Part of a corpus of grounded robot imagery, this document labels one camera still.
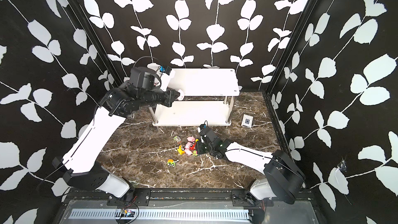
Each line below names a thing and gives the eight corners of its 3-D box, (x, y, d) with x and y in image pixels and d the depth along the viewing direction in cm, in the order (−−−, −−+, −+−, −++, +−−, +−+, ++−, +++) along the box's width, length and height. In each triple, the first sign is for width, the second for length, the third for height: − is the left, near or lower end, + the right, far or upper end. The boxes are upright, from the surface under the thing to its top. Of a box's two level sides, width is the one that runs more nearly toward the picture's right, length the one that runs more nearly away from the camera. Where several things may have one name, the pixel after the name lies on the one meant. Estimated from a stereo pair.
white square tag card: (240, 125, 104) (241, 123, 102) (243, 115, 109) (243, 113, 107) (250, 128, 102) (251, 126, 100) (252, 118, 107) (253, 116, 106)
